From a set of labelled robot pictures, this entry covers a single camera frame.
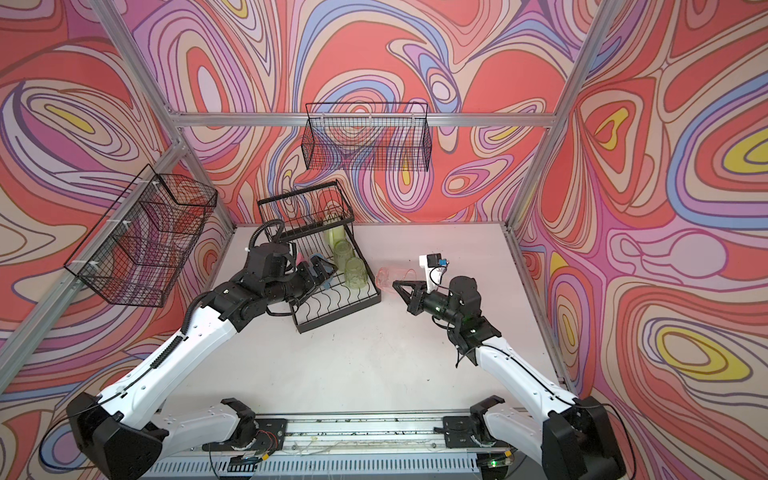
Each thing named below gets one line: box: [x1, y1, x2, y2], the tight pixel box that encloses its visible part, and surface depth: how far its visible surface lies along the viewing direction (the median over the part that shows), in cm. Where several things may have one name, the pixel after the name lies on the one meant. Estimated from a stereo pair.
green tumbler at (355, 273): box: [344, 257, 369, 289], surface depth 98 cm
